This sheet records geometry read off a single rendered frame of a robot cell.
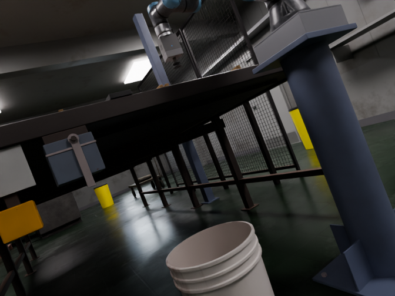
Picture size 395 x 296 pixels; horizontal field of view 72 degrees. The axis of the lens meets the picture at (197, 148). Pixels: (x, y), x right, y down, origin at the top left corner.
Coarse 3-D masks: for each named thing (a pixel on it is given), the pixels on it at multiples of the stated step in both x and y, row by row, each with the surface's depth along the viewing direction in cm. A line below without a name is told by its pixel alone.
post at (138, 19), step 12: (144, 24) 322; (144, 36) 319; (144, 48) 327; (156, 60) 321; (156, 72) 321; (192, 144) 323; (192, 156) 321; (192, 168) 326; (204, 180) 322; (204, 192) 322
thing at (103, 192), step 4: (104, 184) 779; (96, 188) 772; (100, 188) 772; (104, 188) 777; (108, 188) 792; (96, 192) 775; (100, 192) 772; (104, 192) 775; (108, 192) 785; (100, 196) 774; (104, 196) 774; (108, 196) 781; (100, 200) 777; (104, 200) 774; (108, 200) 778; (112, 200) 792; (104, 204) 774; (108, 204) 776; (112, 204) 785
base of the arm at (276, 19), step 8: (280, 0) 94; (288, 0) 93; (296, 0) 93; (272, 8) 97; (280, 8) 94; (288, 8) 93; (296, 8) 92; (304, 8) 92; (272, 16) 98; (280, 16) 94; (288, 16) 93; (272, 24) 98; (280, 24) 95
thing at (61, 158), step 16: (80, 128) 81; (48, 144) 75; (64, 144) 77; (80, 144) 78; (48, 160) 74; (64, 160) 76; (80, 160) 77; (96, 160) 80; (64, 176) 75; (80, 176) 77
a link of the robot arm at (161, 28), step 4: (160, 24) 127; (164, 24) 127; (168, 24) 129; (156, 28) 128; (160, 28) 127; (164, 28) 127; (168, 28) 128; (156, 32) 129; (160, 32) 127; (164, 32) 128
